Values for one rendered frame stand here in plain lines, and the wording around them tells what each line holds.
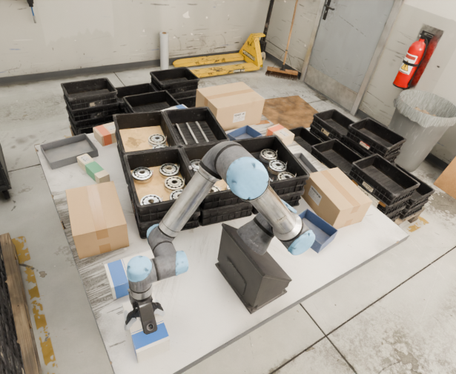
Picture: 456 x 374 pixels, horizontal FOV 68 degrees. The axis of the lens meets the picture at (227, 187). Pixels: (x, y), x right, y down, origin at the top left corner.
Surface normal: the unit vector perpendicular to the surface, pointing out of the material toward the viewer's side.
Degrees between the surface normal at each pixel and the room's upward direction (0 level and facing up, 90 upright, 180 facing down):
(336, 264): 0
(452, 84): 90
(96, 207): 0
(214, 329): 0
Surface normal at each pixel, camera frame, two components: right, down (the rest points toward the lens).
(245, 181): 0.35, 0.44
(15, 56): 0.53, 0.61
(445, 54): -0.84, 0.28
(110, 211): 0.11, -0.74
